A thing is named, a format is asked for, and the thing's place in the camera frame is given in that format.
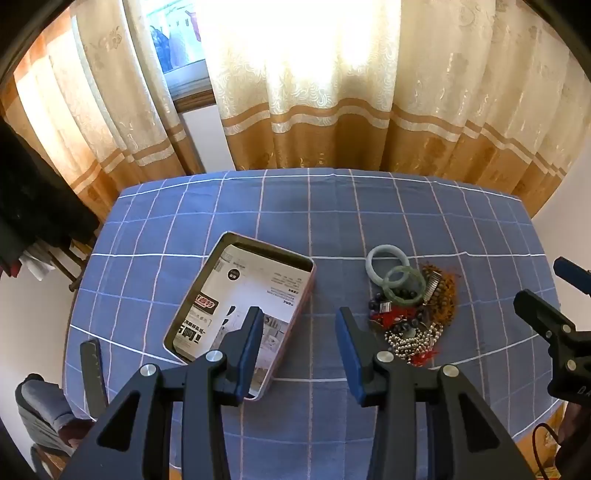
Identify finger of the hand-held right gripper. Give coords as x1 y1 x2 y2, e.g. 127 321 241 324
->
513 289 578 352
553 257 591 296

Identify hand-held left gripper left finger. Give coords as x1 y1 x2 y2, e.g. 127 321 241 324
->
58 305 265 480

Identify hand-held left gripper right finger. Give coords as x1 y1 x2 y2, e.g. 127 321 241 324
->
335 307 539 480

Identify red knotted cord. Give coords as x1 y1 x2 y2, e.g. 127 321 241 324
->
372 309 414 329

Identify dark bead bracelet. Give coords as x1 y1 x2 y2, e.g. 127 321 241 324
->
368 288 428 333

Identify pink metal tin box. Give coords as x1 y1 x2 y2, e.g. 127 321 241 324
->
163 231 316 401

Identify brown bead necklace orange tassels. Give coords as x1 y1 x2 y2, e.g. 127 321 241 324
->
418 261 462 324

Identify green jade bangle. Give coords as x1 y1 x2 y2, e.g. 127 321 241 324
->
381 266 426 305

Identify silver metal wristwatch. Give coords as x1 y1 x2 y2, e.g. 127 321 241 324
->
424 271 443 302

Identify printed paper box liner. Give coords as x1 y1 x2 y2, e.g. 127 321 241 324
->
173 244 311 398

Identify pale jade bangle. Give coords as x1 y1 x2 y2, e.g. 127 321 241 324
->
366 244 410 283

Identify blue checked tablecloth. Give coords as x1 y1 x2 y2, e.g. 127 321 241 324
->
61 168 566 480

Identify black flat bar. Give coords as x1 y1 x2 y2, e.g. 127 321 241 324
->
80 339 108 421

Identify wooden chair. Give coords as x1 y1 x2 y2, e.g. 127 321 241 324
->
22 237 99 292

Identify dark hanging clothing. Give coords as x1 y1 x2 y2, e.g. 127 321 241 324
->
0 115 101 279

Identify wide cream and tan curtain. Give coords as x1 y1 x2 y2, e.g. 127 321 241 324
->
198 0 583 219

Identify narrow cream and tan curtain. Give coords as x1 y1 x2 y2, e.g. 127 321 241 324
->
0 0 205 223

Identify window with wooden sill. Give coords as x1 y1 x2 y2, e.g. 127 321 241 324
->
144 0 219 114

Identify silver bead necklace with pendant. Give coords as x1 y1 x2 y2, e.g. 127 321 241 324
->
383 320 446 366

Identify black cable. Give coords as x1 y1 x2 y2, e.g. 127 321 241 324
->
530 423 562 476

